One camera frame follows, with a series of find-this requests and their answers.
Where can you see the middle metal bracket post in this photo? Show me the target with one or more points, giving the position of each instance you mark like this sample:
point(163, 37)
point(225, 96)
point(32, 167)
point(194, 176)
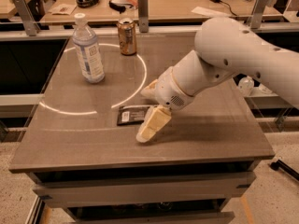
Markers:
point(143, 16)

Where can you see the small paper card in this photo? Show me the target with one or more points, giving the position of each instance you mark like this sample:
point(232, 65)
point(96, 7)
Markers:
point(63, 9)

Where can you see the orange soda can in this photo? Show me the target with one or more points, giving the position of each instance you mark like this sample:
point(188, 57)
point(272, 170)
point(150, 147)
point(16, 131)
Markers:
point(127, 37)

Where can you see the small plastic bottle on shelf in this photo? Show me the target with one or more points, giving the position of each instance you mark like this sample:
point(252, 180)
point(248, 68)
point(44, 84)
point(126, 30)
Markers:
point(246, 85)

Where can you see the right metal bracket post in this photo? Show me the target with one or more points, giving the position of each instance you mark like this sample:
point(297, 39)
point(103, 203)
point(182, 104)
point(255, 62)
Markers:
point(255, 19)

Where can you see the black stand leg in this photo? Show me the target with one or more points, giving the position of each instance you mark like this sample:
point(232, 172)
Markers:
point(285, 167)

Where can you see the grey cabinet upper drawer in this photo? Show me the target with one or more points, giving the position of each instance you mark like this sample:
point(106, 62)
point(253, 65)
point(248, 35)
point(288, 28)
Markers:
point(156, 189)

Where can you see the grey cabinet drawer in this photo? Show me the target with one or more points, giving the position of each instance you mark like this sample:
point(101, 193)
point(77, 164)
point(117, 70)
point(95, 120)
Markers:
point(197, 218)
point(156, 189)

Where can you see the clear plastic water bottle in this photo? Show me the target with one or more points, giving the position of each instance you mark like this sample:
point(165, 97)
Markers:
point(86, 44)

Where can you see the grey cabinet lower drawer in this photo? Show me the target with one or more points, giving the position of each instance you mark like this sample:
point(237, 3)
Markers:
point(197, 218)

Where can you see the left metal bracket post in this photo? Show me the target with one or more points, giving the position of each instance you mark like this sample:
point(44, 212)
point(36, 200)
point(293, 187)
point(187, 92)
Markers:
point(30, 26)

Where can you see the metal bracket post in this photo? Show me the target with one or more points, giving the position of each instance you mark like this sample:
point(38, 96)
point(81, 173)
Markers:
point(30, 26)
point(255, 19)
point(143, 16)

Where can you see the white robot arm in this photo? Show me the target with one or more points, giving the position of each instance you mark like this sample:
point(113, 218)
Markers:
point(223, 48)

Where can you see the white paper sheet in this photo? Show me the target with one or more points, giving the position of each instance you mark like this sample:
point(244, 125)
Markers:
point(210, 14)

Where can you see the black rxbar chocolate wrapper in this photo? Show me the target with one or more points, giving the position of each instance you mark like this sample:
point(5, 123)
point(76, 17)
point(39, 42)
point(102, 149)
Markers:
point(132, 114)

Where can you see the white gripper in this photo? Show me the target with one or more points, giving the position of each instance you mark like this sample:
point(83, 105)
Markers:
point(169, 91)

